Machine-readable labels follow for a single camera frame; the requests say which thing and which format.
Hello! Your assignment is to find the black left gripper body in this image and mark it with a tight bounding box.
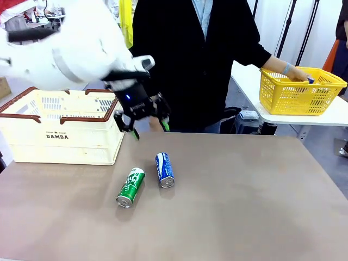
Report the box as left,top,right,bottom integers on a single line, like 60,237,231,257
104,70,164,122

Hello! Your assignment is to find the blue white drink can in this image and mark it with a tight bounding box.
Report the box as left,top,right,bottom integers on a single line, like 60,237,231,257
154,152,176,189

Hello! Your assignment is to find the green drink can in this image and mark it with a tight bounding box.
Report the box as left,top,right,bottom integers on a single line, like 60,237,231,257
116,166,146,209

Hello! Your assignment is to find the person left forearm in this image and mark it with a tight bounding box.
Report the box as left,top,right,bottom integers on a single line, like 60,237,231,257
262,55,289,80

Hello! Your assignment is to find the cream shopping basket brown rim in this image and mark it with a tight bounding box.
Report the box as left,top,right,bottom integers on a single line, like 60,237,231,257
0,86,126,166

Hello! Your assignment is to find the yellow plastic basket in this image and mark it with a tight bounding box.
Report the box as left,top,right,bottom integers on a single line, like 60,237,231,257
258,66,348,116

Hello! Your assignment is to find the person right hand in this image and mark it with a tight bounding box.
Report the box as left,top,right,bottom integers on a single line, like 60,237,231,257
148,117,164,133

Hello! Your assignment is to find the person left hand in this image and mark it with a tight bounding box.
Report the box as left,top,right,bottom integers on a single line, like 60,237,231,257
287,67,311,83

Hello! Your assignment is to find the person torso black cardigan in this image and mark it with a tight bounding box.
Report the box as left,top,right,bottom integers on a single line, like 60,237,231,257
128,0,272,134

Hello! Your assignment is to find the black bag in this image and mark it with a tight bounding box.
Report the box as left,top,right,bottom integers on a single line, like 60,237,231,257
221,106,243,123

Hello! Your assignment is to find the yellow hanging cloth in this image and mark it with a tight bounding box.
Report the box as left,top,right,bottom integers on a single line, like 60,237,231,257
118,0,134,50

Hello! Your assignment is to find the dark grey stool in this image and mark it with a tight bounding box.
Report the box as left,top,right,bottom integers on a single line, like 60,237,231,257
233,115,262,135

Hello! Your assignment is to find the wet wipes pack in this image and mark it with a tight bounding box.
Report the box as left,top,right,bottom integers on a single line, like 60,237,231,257
240,109,259,121

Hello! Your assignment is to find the white work desk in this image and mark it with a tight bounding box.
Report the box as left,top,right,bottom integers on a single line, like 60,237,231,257
34,13,66,28

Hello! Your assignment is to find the brown cardboard box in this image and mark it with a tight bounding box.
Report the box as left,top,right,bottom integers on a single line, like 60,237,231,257
0,77,12,96

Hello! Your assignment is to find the white side table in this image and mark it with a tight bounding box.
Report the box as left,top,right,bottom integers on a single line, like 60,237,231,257
230,61,348,141

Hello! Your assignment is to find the person in grey trousers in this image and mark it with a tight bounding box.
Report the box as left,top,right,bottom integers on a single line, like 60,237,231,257
0,0,31,31

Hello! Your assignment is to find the person in dark clothes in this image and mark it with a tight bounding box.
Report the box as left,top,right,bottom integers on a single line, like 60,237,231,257
332,0,348,80

